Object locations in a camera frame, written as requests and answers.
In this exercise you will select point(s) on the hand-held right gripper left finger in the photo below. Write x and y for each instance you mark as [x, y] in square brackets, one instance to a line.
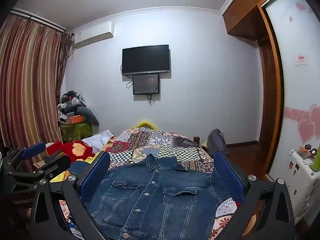
[96, 172]

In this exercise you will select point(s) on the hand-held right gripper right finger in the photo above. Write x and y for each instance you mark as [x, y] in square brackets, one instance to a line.
[228, 175]

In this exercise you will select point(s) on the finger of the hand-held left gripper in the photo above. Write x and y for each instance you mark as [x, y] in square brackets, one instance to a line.
[32, 150]
[55, 163]

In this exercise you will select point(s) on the blue denim jacket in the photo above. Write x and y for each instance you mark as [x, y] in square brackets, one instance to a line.
[150, 195]

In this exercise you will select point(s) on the yellow cloth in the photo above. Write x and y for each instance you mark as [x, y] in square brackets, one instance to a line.
[58, 176]

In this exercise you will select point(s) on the red box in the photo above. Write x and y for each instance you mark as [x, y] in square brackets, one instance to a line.
[52, 147]

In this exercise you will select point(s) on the red plush toy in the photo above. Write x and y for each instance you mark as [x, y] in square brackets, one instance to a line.
[67, 150]

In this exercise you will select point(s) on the white pillow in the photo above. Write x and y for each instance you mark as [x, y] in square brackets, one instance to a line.
[100, 137]

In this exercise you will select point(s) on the grey backpack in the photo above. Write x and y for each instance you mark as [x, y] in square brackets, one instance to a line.
[215, 140]

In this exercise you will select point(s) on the green patterned cloth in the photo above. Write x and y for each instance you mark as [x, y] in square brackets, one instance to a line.
[77, 131]

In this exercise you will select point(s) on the orange box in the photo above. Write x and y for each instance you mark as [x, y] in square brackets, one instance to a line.
[75, 119]

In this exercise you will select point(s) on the grey neck pillow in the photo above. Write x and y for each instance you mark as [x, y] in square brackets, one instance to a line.
[91, 117]

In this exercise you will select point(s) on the pile of clutter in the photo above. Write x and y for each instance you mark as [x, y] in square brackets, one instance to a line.
[71, 105]

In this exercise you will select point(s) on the yellow chair back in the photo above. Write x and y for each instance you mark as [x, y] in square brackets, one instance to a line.
[145, 123]

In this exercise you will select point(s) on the striped red curtain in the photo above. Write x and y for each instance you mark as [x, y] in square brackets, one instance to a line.
[25, 80]

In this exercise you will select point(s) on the white cabinet with stickers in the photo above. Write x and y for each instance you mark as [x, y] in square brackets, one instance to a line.
[300, 180]

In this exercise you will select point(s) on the patchwork bedspread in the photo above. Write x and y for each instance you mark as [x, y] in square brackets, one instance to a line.
[162, 142]

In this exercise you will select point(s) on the green cylinder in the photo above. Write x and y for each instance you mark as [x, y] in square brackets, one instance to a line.
[316, 162]

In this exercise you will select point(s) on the small black monitor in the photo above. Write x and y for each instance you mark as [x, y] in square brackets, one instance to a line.
[146, 83]

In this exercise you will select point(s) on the white sliding door with hearts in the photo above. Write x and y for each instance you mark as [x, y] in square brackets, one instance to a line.
[287, 80]

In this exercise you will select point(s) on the large black television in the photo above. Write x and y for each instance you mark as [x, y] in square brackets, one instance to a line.
[146, 60]

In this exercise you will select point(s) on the white air conditioner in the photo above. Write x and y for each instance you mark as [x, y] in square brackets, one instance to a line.
[93, 35]

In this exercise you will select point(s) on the curtain rod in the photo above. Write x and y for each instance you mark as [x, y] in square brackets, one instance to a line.
[37, 19]

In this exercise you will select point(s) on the paper sticker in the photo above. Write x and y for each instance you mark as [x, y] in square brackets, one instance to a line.
[301, 60]

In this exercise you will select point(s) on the wooden overhead cabinet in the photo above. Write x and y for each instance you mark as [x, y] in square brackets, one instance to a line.
[240, 12]

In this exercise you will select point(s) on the wooden bed post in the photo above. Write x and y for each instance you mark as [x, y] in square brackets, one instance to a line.
[196, 140]

